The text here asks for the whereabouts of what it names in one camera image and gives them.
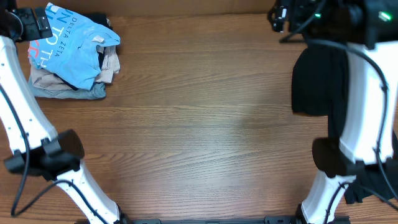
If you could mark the black folded garment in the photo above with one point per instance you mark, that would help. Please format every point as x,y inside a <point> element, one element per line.
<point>98,18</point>

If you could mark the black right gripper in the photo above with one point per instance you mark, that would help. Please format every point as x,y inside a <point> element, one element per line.
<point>280,18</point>

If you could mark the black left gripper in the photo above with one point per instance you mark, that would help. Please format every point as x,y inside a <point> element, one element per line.
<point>34,23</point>

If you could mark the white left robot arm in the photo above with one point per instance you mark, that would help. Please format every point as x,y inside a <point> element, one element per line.
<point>37,148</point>

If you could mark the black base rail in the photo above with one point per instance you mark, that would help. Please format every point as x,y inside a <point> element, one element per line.
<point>266,220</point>

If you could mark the beige folded garment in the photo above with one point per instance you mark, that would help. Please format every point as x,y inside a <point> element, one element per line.
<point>108,61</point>

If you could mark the black unfolded garment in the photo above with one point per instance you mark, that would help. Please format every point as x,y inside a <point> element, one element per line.
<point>320,81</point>

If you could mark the light blue t-shirt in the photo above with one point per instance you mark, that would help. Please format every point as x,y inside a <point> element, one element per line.
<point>70,51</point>

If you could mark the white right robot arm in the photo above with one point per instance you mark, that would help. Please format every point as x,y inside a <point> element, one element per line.
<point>367,32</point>

